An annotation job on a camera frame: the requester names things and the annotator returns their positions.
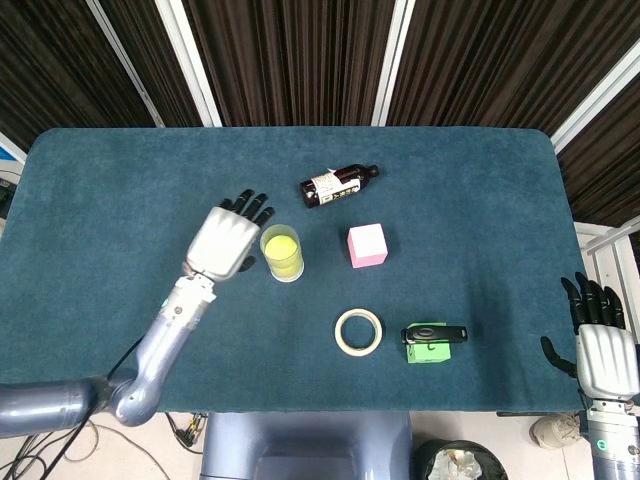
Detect green block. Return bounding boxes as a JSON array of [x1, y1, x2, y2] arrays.
[[405, 321, 452, 365]]

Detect white cable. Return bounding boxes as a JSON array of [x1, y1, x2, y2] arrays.
[[0, 422, 174, 480]]

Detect dark teal table cloth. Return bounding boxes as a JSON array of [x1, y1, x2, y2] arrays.
[[0, 126, 585, 414]]

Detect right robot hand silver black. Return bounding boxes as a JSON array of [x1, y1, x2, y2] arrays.
[[540, 271, 638, 403]]

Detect blue and white box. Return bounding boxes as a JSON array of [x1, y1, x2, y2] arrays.
[[0, 130, 28, 171]]

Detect white metal rack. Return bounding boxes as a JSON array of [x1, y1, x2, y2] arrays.
[[573, 213, 640, 304]]

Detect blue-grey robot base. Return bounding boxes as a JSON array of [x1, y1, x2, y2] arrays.
[[199, 411, 415, 480]]

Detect black stapler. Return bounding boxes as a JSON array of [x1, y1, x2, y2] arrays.
[[400, 323, 470, 347]]

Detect white frame post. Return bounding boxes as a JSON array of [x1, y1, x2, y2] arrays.
[[549, 49, 640, 154], [154, 0, 224, 128], [85, 0, 167, 129], [370, 0, 417, 128]]

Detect beige shoe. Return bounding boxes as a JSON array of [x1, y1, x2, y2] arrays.
[[528, 413, 587, 450]]

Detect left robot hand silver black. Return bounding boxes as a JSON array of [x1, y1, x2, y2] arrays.
[[184, 188, 277, 283]]

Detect black cable bundle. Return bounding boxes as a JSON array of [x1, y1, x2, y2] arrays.
[[0, 419, 94, 480]]

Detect dark brown curtain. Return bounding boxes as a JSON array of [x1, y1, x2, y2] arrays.
[[0, 0, 640, 229]]

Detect black trash bin with paper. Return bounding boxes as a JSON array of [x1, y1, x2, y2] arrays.
[[414, 438, 509, 480]]

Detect pink cube block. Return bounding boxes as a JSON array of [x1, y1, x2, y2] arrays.
[[346, 224, 391, 270]]

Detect black plug with cables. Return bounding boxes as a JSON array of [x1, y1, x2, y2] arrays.
[[164, 411, 209, 455]]

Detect beige masking tape roll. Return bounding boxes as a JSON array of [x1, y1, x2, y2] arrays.
[[334, 308, 385, 357]]

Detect brown bottle with label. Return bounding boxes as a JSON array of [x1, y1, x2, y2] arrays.
[[299, 163, 381, 210]]

